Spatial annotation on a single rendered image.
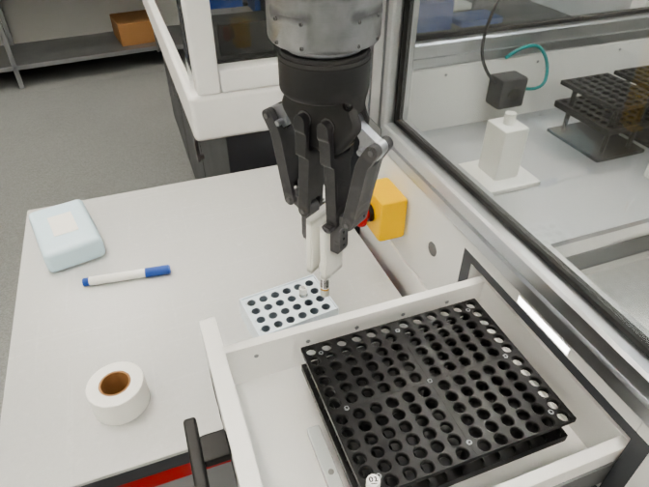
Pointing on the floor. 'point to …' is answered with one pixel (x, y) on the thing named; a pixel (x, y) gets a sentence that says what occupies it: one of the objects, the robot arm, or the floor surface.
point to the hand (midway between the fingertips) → (324, 243)
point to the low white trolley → (152, 327)
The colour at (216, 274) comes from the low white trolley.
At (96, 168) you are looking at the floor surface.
